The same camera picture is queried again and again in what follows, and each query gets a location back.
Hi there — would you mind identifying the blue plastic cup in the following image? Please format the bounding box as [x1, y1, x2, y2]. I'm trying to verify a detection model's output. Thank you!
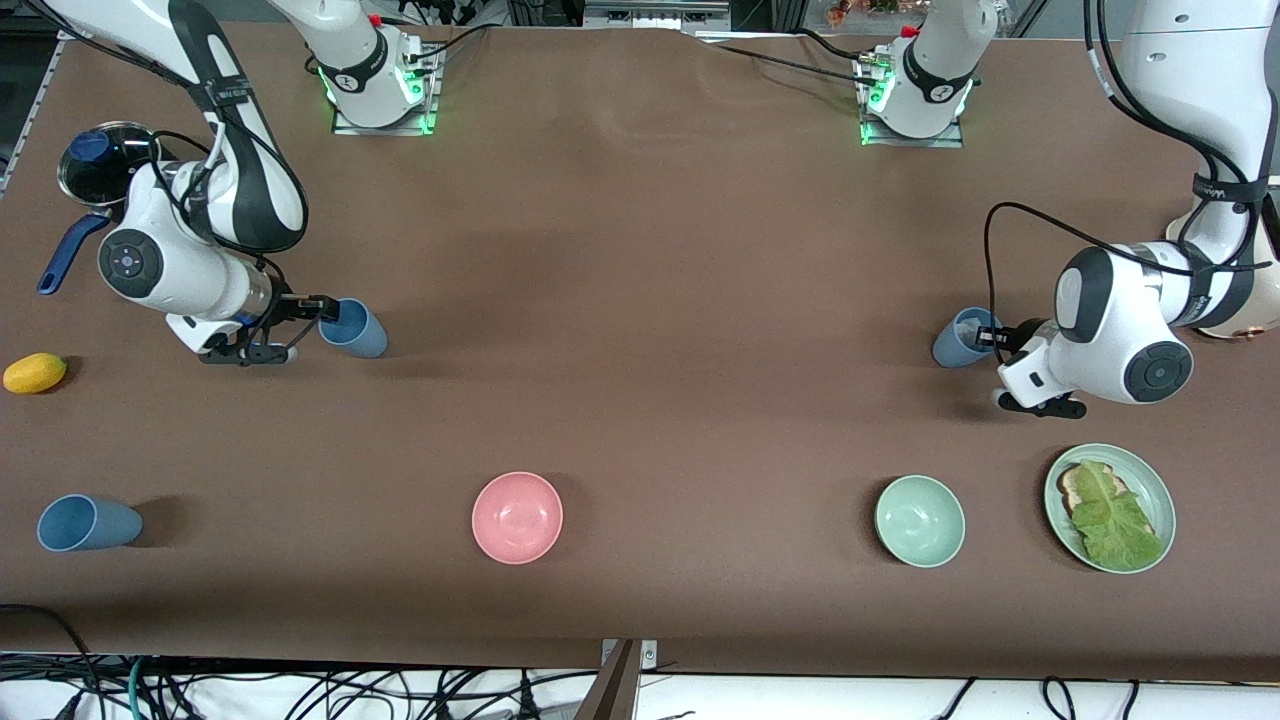
[932, 307, 1001, 369]
[37, 494, 144, 553]
[318, 298, 389, 359]

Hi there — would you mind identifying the toast slice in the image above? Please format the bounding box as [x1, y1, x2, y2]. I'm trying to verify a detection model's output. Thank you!
[1058, 462, 1161, 541]

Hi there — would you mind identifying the pale green bowl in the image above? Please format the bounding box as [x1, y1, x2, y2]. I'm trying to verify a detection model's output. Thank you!
[875, 474, 967, 569]

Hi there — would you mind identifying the green lettuce leaf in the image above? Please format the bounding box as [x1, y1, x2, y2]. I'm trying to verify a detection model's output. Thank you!
[1070, 460, 1166, 571]

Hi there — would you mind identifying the pale green plate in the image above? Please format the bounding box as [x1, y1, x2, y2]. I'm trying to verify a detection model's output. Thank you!
[1044, 443, 1177, 575]

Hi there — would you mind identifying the glass lid blue knob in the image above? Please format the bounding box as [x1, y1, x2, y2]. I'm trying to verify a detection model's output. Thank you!
[60, 124, 159, 204]

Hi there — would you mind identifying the yellow lemon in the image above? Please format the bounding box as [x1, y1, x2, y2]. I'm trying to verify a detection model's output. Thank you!
[3, 352, 69, 395]

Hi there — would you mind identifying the pink bowl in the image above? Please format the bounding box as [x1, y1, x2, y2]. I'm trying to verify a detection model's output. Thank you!
[471, 471, 564, 566]

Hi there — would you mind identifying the grey metal control box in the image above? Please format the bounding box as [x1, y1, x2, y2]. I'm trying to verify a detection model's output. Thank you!
[583, 0, 733, 31]

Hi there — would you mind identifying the dark stand leg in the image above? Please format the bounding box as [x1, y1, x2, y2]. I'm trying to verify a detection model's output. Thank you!
[572, 640, 641, 720]

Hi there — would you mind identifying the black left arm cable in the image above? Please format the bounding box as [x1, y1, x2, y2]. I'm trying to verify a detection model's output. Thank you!
[984, 0, 1276, 336]

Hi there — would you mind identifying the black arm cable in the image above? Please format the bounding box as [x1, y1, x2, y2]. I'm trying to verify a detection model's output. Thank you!
[20, 0, 301, 346]
[984, 0, 1276, 336]

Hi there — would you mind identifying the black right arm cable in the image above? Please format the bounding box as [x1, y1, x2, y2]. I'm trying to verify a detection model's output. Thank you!
[20, 0, 301, 346]

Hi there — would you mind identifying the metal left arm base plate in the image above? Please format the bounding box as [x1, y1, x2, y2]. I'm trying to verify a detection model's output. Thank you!
[858, 50, 965, 149]

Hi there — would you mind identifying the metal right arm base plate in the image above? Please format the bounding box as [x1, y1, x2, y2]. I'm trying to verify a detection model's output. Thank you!
[331, 45, 442, 137]

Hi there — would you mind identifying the steel saucepan blue handle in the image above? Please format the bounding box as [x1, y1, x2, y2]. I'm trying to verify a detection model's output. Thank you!
[37, 121, 163, 297]

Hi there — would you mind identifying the black right base cable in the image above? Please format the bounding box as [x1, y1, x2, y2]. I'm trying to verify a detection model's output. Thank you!
[405, 24, 491, 67]

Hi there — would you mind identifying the black base cable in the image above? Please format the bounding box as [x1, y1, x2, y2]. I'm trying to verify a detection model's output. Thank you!
[700, 30, 887, 87]
[405, 24, 491, 67]

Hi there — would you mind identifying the black left base cable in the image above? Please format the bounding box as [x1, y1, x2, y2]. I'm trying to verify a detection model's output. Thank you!
[700, 30, 887, 87]

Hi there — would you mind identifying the black floor cable loop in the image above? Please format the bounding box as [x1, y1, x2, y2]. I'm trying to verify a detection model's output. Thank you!
[0, 603, 97, 720]

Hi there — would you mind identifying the metal table edge bracket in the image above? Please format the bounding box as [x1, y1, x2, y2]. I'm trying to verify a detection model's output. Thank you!
[600, 640, 659, 673]

